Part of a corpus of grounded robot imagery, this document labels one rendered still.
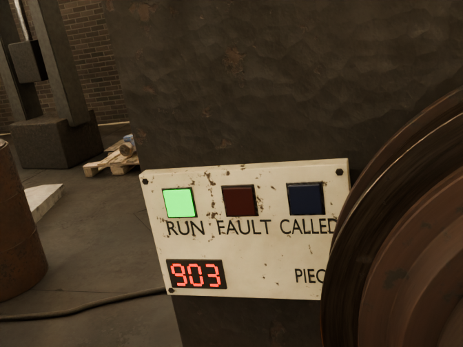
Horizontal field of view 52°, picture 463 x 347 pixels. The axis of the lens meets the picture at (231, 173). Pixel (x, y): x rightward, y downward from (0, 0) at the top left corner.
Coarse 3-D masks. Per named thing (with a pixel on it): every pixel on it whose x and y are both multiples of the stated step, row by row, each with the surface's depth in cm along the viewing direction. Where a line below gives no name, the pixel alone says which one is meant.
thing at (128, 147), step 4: (128, 136) 494; (132, 136) 497; (124, 140) 495; (128, 140) 494; (132, 140) 497; (124, 144) 486; (128, 144) 489; (132, 144) 492; (120, 148) 489; (124, 148) 490; (128, 148) 486; (132, 148) 490; (120, 152) 490; (124, 152) 489; (128, 152) 491; (132, 152) 492
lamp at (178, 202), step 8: (168, 192) 60; (176, 192) 59; (184, 192) 59; (168, 200) 60; (176, 200) 60; (184, 200) 59; (168, 208) 61; (176, 208) 60; (184, 208) 60; (192, 208) 60; (176, 216) 61; (184, 216) 60
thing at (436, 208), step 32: (448, 192) 35; (416, 224) 37; (448, 224) 36; (384, 256) 39; (416, 256) 38; (448, 256) 35; (384, 288) 40; (416, 288) 37; (448, 288) 36; (384, 320) 41; (416, 320) 38
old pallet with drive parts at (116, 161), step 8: (120, 144) 556; (112, 152) 544; (136, 152) 516; (104, 160) 498; (112, 160) 493; (120, 160) 487; (128, 160) 483; (136, 160) 485; (88, 168) 497; (96, 168) 508; (104, 168) 521; (112, 168) 489; (120, 168) 486; (128, 168) 497; (88, 176) 500
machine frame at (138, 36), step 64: (128, 0) 55; (192, 0) 53; (256, 0) 51; (320, 0) 49; (384, 0) 47; (448, 0) 46; (128, 64) 58; (192, 64) 55; (256, 64) 53; (320, 64) 51; (384, 64) 49; (448, 64) 48; (192, 128) 58; (256, 128) 56; (320, 128) 54; (384, 128) 52; (192, 320) 69; (256, 320) 66
